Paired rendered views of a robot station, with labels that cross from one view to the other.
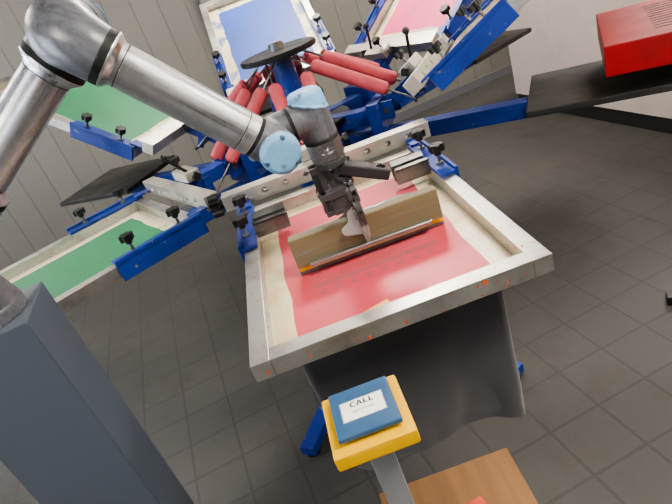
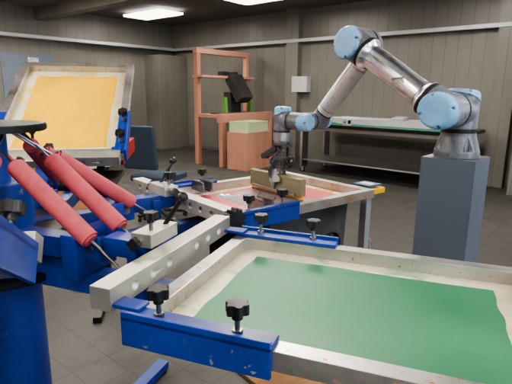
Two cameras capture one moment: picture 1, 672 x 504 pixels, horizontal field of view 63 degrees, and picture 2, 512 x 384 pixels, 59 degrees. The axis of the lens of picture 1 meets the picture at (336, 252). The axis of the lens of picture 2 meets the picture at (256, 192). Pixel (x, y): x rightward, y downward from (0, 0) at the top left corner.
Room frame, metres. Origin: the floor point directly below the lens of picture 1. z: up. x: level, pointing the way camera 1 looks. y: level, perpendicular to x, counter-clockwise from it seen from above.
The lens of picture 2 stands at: (2.47, 1.44, 1.42)
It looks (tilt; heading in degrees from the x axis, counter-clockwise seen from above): 13 degrees down; 231
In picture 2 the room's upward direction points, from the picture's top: 1 degrees clockwise
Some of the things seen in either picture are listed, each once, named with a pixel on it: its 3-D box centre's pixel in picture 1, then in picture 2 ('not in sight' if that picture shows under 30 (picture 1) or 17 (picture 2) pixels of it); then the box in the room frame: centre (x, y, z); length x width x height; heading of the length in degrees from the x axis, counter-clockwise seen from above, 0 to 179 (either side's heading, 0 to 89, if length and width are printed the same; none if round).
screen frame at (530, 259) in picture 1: (359, 233); (266, 193); (1.20, -0.07, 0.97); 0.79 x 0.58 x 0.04; 1
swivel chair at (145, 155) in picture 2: not in sight; (158, 171); (0.23, -3.12, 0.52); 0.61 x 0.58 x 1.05; 10
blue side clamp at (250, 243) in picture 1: (249, 233); (265, 214); (1.44, 0.21, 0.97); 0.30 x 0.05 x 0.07; 1
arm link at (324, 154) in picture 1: (325, 150); (282, 137); (1.13, -0.06, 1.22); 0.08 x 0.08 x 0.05
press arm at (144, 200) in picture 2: not in sight; (150, 201); (1.77, -0.06, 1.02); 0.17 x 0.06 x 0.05; 1
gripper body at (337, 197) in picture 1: (335, 184); (281, 155); (1.13, -0.05, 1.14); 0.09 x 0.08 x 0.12; 91
